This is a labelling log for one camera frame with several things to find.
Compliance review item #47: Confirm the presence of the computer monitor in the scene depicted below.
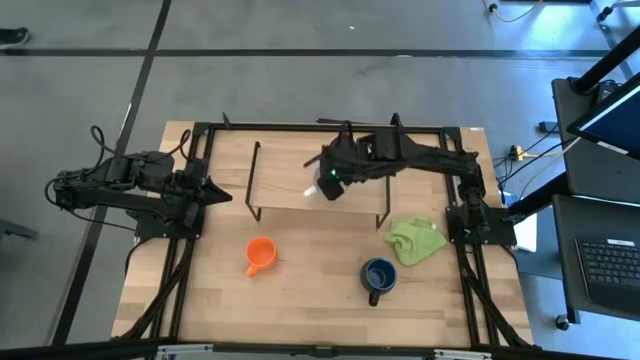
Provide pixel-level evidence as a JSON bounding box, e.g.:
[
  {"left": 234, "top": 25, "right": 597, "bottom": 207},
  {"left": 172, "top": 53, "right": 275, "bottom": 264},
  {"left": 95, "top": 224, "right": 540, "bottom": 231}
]
[{"left": 566, "top": 72, "right": 640, "bottom": 161}]

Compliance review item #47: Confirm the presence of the yellow floor cable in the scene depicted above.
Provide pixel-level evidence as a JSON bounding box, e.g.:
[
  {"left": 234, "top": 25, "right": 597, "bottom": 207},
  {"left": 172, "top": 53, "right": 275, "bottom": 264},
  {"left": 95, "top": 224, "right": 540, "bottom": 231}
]
[{"left": 482, "top": 0, "right": 546, "bottom": 24}]

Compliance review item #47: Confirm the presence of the black aluminium table frame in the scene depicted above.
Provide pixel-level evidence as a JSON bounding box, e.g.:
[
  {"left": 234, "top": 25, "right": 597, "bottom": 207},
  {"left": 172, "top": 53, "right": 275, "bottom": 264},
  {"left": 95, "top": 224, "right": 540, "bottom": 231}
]
[{"left": 112, "top": 112, "right": 536, "bottom": 351}]

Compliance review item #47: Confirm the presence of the grey metal stand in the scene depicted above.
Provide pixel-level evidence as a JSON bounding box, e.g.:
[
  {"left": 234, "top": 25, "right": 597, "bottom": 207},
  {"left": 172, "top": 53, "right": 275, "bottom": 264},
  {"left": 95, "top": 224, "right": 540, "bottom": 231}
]
[{"left": 589, "top": 0, "right": 640, "bottom": 79}]

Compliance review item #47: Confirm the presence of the wooden shelf with black legs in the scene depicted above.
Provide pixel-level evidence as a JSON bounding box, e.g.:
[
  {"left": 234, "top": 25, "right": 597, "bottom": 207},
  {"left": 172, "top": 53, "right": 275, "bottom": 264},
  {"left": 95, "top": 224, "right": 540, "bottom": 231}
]
[{"left": 244, "top": 141, "right": 392, "bottom": 230}]

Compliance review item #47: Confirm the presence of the black rig post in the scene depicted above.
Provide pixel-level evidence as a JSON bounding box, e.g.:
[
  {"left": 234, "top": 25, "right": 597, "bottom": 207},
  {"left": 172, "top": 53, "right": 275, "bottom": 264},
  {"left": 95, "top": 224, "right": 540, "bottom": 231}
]
[
  {"left": 504, "top": 172, "right": 569, "bottom": 221},
  {"left": 572, "top": 24, "right": 640, "bottom": 94}
]

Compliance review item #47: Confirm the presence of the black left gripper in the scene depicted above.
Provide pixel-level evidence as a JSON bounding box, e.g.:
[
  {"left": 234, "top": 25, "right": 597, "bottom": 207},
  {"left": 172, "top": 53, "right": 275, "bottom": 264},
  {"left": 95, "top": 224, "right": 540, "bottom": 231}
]
[{"left": 172, "top": 158, "right": 234, "bottom": 229}]

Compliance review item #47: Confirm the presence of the green cloth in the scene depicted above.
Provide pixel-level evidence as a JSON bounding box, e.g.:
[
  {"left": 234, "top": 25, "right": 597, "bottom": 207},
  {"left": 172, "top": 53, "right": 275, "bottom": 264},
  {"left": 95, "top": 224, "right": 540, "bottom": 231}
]
[{"left": 383, "top": 215, "right": 448, "bottom": 267}]

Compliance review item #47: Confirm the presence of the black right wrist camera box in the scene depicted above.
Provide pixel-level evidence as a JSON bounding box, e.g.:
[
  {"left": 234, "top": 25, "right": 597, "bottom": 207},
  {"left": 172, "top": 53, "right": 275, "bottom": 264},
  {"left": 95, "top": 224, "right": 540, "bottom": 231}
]
[{"left": 318, "top": 168, "right": 347, "bottom": 202}]

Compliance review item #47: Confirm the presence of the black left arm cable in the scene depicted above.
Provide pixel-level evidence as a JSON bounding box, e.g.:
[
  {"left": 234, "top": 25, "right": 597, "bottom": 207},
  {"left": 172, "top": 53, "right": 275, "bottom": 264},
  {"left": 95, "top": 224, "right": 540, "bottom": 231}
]
[{"left": 89, "top": 124, "right": 121, "bottom": 161}]

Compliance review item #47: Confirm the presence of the black rig beam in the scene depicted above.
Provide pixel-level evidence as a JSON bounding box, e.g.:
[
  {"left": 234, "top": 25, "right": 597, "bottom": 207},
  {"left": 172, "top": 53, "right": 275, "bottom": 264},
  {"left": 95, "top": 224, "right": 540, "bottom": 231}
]
[{"left": 0, "top": 338, "right": 640, "bottom": 360}]

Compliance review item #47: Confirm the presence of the black keyboard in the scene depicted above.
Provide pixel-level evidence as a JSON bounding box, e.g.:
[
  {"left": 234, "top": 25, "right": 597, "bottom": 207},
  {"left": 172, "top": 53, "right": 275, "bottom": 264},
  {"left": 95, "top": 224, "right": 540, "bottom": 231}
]
[{"left": 574, "top": 235, "right": 640, "bottom": 306}]

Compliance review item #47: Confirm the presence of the black workstation cart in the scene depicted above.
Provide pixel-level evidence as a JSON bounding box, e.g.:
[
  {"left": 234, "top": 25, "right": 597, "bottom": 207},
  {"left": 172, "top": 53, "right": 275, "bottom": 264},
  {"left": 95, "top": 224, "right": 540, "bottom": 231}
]
[{"left": 549, "top": 74, "right": 640, "bottom": 331}]

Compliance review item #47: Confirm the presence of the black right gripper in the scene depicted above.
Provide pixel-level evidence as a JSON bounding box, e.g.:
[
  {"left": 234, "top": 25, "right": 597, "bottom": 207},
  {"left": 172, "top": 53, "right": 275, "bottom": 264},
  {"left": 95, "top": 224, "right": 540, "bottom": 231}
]
[{"left": 303, "top": 132, "right": 374, "bottom": 184}]

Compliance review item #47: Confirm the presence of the orange plastic mug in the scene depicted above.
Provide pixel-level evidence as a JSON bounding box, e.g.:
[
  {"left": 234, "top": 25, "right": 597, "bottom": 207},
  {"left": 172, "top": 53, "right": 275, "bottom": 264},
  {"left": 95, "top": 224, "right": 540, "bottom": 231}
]
[{"left": 244, "top": 236, "right": 278, "bottom": 279}]

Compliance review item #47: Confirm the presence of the dark blue mug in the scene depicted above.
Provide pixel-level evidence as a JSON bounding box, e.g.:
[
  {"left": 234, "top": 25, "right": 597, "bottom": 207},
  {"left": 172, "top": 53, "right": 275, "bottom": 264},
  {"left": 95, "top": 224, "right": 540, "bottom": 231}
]
[{"left": 359, "top": 257, "right": 399, "bottom": 307}]

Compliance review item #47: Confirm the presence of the black shoe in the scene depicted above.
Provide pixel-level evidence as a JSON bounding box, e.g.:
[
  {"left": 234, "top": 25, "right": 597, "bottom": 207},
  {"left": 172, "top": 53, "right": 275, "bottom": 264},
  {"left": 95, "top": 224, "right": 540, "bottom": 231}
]
[{"left": 0, "top": 27, "right": 31, "bottom": 50}]

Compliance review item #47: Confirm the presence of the grey furniture foot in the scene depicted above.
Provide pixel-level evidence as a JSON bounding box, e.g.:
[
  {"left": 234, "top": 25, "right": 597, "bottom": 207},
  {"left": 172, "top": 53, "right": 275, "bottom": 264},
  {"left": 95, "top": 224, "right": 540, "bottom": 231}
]
[{"left": 0, "top": 218, "right": 39, "bottom": 240}]

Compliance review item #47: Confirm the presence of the white box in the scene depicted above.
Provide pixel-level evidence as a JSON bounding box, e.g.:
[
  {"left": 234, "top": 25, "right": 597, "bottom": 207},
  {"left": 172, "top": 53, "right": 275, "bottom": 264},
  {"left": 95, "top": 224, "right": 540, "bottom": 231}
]
[{"left": 512, "top": 214, "right": 539, "bottom": 254}]

